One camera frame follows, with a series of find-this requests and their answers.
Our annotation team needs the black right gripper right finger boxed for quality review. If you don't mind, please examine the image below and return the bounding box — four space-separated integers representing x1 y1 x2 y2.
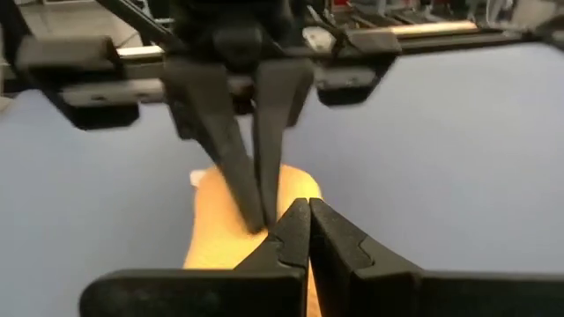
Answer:
309 197 564 317

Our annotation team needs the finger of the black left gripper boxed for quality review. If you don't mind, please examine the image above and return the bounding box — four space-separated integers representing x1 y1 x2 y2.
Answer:
161 58 266 234
252 58 315 229

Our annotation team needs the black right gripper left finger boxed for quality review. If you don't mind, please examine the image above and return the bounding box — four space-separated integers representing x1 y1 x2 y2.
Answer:
78 197 312 317

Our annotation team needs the white handwritten paper label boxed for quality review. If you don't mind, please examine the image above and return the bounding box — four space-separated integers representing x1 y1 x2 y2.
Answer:
189 169 208 188

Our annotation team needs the yellow waffle towel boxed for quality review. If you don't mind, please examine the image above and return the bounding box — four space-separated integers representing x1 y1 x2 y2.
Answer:
182 163 325 317

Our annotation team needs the black diagonal support strut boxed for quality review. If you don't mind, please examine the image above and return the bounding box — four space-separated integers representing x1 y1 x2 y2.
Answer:
0 0 34 89

